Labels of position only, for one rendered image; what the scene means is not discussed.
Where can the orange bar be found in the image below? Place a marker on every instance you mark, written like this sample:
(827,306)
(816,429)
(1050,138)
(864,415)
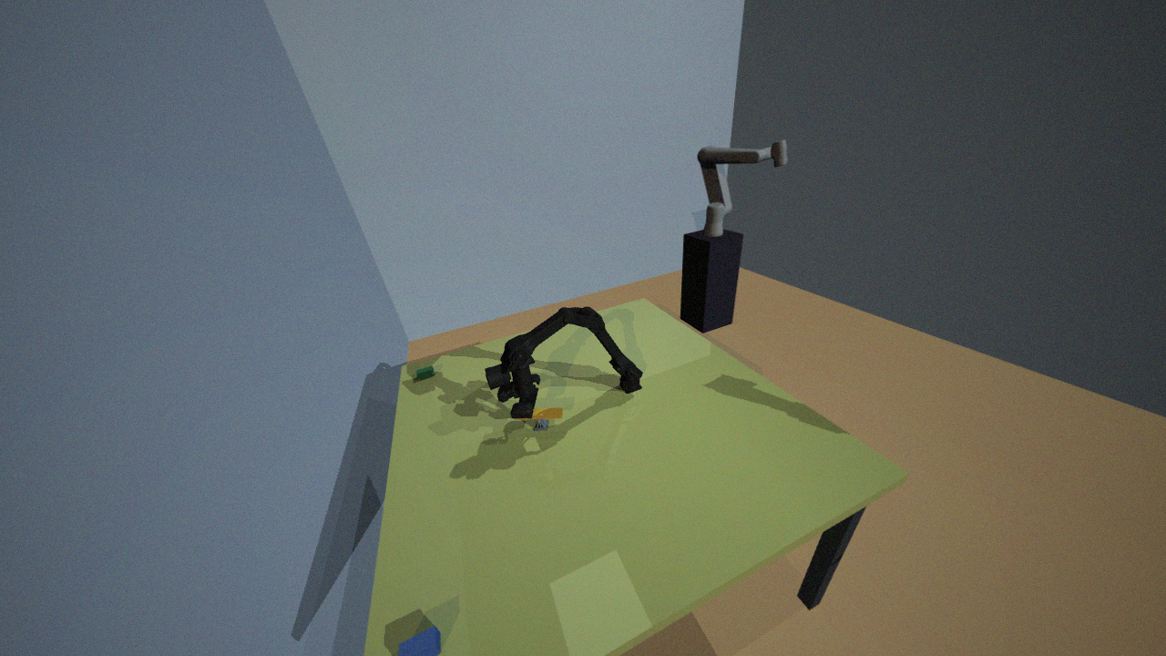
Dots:
(546,413)

